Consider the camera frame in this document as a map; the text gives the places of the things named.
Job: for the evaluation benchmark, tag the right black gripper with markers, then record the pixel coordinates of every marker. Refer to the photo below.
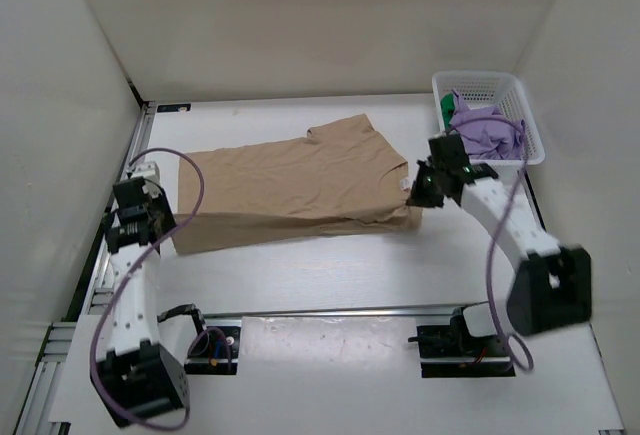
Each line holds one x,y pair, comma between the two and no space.
417,197

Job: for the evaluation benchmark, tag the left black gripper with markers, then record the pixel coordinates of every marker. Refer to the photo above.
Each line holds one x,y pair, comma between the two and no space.
169,224

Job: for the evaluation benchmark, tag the beige t shirt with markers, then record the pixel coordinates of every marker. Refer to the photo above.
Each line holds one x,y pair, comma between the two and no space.
341,178

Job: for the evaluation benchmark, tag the purple t shirt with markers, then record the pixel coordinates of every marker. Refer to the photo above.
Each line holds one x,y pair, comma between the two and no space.
486,133

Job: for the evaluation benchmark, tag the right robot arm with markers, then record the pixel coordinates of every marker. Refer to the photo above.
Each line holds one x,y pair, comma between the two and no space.
551,286

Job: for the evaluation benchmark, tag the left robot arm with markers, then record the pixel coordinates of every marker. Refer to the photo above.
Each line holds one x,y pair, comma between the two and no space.
137,354

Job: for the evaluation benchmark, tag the green t shirt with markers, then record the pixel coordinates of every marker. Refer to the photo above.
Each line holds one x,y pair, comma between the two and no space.
448,108

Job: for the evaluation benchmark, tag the blue label sticker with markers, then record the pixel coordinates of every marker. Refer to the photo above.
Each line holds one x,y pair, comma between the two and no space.
173,108

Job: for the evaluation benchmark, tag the white plastic basket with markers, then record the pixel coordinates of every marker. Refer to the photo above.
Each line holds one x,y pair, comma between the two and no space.
480,89

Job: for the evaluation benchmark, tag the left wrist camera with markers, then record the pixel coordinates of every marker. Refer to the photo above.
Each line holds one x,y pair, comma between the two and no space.
140,187

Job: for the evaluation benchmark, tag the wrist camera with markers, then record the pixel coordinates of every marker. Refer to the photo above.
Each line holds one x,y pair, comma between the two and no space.
140,187
447,152

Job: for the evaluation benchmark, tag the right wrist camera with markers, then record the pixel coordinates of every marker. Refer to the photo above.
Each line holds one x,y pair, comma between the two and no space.
447,152

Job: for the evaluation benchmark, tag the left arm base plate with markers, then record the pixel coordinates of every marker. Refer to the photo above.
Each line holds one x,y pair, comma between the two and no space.
211,356

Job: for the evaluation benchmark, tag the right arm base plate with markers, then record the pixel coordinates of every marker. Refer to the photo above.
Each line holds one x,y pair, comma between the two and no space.
450,353

